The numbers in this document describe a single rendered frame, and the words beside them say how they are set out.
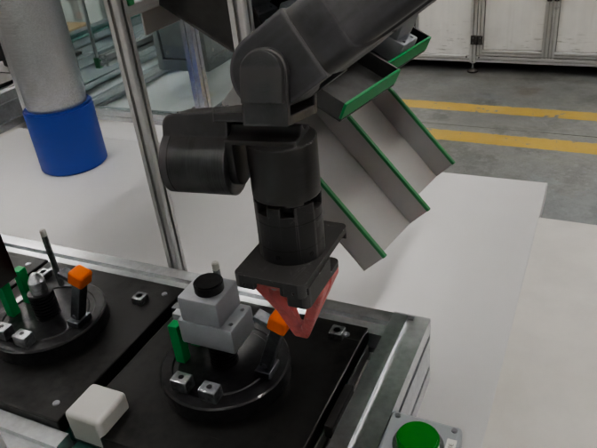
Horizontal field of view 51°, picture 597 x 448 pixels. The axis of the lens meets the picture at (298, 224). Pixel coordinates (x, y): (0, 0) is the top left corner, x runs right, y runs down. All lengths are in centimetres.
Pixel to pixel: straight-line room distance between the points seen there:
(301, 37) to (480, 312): 59
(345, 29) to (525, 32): 419
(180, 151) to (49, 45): 98
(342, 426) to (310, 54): 37
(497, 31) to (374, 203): 384
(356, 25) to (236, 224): 78
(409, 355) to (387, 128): 41
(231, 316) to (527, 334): 44
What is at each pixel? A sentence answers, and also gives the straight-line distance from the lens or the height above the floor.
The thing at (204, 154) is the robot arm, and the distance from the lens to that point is 50.
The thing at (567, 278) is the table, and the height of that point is 86.
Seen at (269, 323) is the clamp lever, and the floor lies 107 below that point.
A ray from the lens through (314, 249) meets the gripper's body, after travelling 52.
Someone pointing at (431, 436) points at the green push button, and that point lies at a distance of 63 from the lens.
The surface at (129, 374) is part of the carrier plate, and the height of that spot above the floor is 97.
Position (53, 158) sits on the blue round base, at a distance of 154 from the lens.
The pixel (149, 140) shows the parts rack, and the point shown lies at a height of 115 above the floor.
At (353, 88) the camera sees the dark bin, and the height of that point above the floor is 120.
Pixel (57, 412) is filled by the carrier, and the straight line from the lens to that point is 73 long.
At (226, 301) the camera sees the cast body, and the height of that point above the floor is 108.
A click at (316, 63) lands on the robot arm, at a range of 45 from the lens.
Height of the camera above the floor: 145
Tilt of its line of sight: 30 degrees down
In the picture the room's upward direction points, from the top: 6 degrees counter-clockwise
